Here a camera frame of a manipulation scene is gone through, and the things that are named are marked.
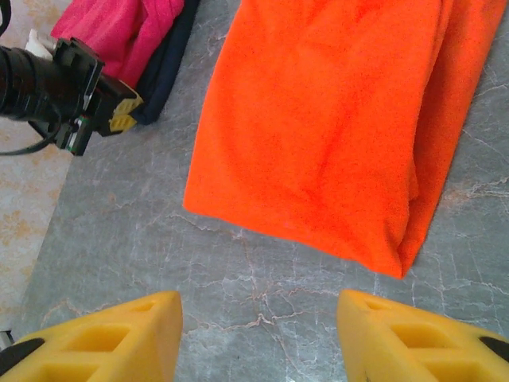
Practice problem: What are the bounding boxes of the folded pink t-shirt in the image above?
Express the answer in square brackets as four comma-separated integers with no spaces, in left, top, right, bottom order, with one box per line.
[50,0,186,88]

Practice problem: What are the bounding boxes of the orange t-shirt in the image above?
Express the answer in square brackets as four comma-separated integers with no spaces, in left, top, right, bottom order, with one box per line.
[182,0,503,279]

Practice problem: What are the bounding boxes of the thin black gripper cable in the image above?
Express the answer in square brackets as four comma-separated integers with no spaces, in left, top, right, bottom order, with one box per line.
[0,133,55,158]

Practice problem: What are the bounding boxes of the folded navy t-shirt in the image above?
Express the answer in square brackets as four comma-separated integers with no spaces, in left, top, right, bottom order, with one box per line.
[130,0,202,127]

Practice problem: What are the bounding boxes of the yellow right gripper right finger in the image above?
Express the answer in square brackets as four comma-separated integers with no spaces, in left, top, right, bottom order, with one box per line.
[336,288,509,382]

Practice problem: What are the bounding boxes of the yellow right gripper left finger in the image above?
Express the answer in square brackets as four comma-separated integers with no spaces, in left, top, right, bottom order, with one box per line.
[0,290,185,382]

